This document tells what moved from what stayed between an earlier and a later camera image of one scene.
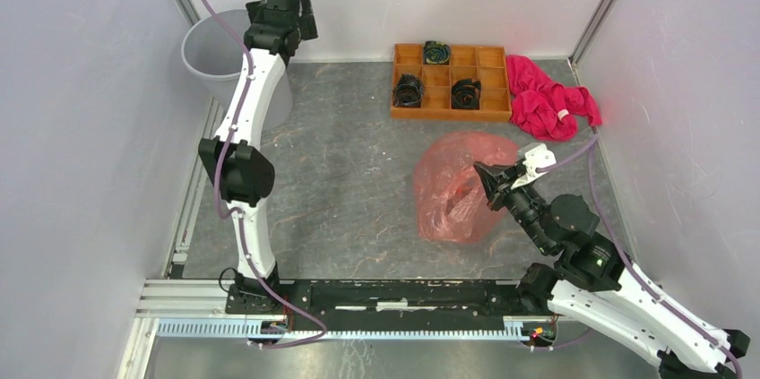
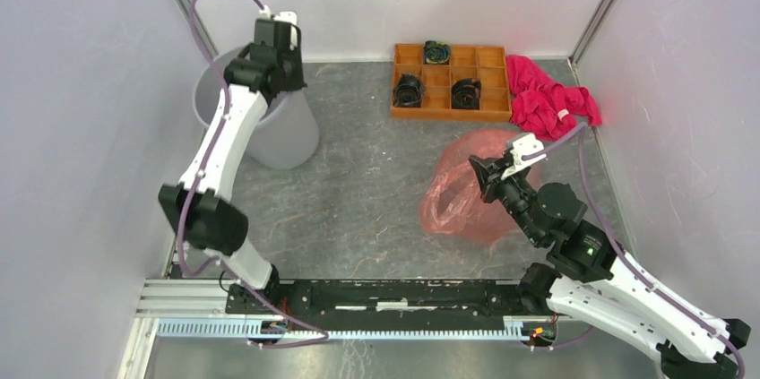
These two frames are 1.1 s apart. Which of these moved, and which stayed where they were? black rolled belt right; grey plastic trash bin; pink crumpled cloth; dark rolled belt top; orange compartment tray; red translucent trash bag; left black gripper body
Moved: left black gripper body; grey plastic trash bin; red translucent trash bag
Stayed: orange compartment tray; black rolled belt right; pink crumpled cloth; dark rolled belt top
